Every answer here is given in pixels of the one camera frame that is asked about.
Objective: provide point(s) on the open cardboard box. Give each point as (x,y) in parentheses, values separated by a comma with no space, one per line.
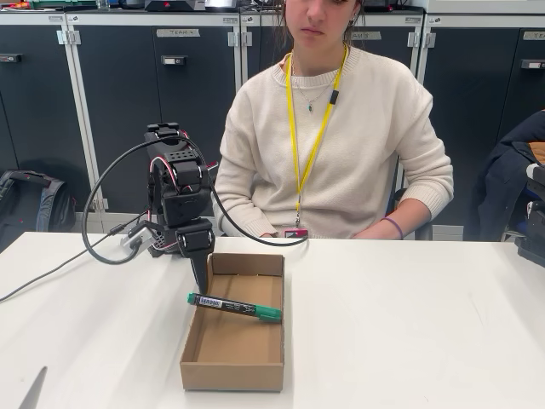
(238,341)

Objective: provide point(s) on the person's right forearm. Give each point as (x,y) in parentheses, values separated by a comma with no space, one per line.
(244,217)

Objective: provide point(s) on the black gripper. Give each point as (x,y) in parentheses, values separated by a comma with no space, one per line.
(194,242)

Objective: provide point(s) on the person's left forearm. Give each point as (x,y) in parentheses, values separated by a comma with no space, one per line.
(426,204)

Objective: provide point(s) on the grey label reading TEAM 4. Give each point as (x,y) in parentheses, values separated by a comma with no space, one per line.
(178,32)

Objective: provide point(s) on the dark grey backpack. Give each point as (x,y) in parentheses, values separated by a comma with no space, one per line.
(25,204)

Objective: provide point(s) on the person's left hand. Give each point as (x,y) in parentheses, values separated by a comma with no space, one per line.
(374,233)

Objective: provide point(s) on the red name badge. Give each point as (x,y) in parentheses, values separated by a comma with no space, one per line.
(296,233)

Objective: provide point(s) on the green flat box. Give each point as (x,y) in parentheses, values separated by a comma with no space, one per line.
(64,3)

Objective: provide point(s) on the clear drinking glass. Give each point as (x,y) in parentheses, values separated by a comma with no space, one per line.
(103,3)

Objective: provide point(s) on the green and black marker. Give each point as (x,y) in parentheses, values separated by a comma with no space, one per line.
(230,305)

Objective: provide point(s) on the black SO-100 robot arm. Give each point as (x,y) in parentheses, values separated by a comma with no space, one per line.
(179,170)

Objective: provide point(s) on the grey cabinet tape label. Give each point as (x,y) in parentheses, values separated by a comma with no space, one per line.
(534,36)

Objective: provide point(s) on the black flat electronic device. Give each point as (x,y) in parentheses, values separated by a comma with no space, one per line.
(174,5)

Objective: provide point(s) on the dark navy jacket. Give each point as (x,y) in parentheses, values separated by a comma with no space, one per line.
(506,179)

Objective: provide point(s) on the person's right hand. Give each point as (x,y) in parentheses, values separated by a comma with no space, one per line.
(268,235)

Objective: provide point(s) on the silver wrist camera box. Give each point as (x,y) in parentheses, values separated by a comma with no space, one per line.
(136,239)

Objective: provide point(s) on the person in cream sweater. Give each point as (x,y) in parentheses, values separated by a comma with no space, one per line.
(353,149)

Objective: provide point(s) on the grey label reading TEAM 5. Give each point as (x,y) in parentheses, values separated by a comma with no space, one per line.
(368,36)

